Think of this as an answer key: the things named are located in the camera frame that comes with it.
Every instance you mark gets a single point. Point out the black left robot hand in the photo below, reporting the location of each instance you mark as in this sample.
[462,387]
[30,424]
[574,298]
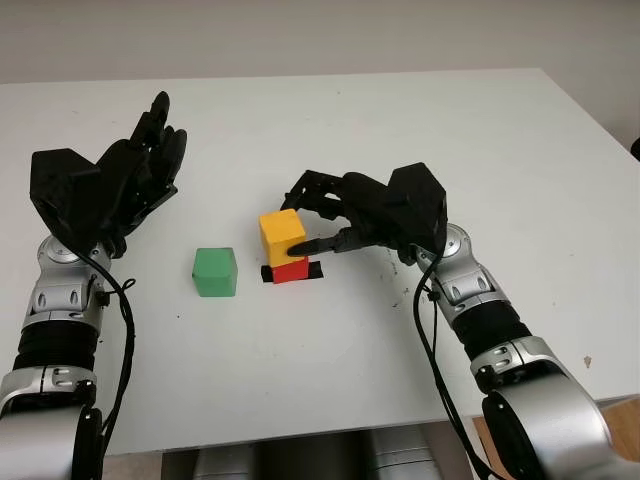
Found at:
[125,185]

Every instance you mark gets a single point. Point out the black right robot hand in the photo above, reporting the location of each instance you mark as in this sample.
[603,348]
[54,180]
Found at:
[370,210]

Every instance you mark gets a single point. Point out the yellow wooden block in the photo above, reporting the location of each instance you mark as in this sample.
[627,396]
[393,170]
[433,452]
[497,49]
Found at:
[281,235]

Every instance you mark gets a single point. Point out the red wooden block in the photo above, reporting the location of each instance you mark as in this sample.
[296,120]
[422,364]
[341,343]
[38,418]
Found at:
[291,272]

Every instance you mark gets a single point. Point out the green wooden block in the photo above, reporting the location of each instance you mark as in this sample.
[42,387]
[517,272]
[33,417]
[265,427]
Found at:
[214,272]

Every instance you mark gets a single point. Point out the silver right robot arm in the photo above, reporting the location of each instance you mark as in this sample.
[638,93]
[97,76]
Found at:
[540,415]

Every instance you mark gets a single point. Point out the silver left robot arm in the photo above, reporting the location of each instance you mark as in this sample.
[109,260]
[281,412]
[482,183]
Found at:
[50,350]

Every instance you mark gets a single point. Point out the black tape strip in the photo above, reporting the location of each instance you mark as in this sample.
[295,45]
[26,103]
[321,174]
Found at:
[315,272]

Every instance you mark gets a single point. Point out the silver right robot thigh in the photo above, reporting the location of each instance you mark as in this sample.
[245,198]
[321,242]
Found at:
[402,457]

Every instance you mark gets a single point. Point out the dark robot waist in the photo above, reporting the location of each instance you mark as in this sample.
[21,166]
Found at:
[312,457]

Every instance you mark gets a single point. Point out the white table leg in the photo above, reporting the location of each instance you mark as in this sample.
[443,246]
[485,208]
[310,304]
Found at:
[457,462]

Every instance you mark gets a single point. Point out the dark object beside table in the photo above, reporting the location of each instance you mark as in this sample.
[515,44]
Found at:
[636,148]

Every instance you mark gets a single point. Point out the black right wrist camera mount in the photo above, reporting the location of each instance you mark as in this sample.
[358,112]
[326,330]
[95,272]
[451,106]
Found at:
[417,200]

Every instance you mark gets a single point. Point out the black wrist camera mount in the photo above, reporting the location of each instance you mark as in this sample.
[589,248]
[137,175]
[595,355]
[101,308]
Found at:
[417,200]
[60,190]

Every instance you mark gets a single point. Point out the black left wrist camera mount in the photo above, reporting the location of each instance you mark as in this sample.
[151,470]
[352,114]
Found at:
[60,190]

